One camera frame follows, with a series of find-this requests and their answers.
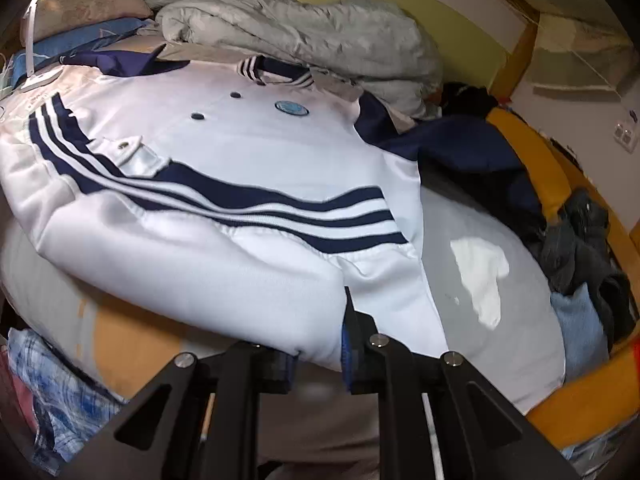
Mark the dark grey jeans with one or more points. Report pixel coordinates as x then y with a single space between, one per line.
580 250

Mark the pink fluffy pillow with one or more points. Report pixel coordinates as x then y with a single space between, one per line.
85 0

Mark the black garment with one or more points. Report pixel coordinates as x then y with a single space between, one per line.
470 97

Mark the blue pillow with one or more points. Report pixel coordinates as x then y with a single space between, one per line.
75 40

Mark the white navy-striped jacket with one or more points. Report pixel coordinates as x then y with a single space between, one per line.
250 150

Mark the light blue cloth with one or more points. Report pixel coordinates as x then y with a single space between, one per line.
580 330

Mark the white desk lamp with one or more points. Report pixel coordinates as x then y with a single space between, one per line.
31 35

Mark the white wall socket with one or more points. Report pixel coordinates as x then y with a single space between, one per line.
627 135

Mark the blue plaid cloth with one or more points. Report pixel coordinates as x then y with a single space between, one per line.
55 385

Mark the wooden bed frame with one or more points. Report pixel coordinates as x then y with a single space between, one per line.
515 45

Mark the yellow bed guard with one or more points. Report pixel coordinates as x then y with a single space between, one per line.
535 160

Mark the grey duvet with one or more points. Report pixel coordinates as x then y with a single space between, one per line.
300 25

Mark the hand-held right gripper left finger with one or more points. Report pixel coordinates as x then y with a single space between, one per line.
272 367

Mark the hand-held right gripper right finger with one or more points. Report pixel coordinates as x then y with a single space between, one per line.
357 355

